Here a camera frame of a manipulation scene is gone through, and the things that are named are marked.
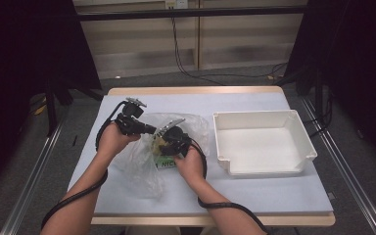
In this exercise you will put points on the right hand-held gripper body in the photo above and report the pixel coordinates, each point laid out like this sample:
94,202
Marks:
174,140

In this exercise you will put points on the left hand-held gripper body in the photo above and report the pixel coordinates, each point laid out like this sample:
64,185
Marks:
130,119

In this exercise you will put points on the round yellow item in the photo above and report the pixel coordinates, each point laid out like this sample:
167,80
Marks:
158,145

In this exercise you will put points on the green packet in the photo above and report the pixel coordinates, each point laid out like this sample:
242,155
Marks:
165,162

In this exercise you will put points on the translucent plastic bag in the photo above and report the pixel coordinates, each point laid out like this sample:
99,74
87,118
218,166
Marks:
137,169

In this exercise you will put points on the white plastic bin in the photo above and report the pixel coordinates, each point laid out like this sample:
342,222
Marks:
258,143

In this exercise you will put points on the person's left hand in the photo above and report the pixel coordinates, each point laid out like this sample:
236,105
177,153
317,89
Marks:
114,142

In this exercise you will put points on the person's right hand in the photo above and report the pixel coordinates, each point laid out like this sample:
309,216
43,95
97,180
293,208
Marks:
189,166

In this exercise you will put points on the wooden table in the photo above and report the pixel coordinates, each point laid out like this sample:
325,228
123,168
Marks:
192,89

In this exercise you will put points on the wooden cabinet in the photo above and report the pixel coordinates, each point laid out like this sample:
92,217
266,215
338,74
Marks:
137,45

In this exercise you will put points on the black stand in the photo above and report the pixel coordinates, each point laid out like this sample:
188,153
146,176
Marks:
318,94
54,104

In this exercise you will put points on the white foam table mat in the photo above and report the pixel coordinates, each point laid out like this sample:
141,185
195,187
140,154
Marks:
258,196

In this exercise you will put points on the black curtain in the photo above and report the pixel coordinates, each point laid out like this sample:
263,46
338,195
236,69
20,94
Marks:
29,65
355,65

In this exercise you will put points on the black horizontal bar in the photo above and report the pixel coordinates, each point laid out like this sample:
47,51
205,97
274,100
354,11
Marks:
189,13

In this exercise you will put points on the metal floor rail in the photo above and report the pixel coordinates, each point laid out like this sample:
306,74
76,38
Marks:
349,182
29,182

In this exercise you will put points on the white wall socket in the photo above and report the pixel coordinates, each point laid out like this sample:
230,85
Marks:
176,4

